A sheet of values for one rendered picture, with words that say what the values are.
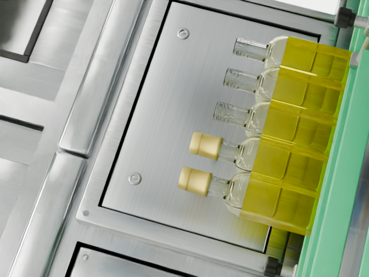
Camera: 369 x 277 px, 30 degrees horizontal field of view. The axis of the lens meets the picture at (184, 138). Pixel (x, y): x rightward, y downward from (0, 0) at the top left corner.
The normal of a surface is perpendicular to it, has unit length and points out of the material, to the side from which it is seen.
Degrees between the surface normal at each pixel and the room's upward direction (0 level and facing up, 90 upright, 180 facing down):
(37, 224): 90
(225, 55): 90
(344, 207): 90
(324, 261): 90
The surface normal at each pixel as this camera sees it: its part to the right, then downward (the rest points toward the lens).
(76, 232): -0.01, -0.35
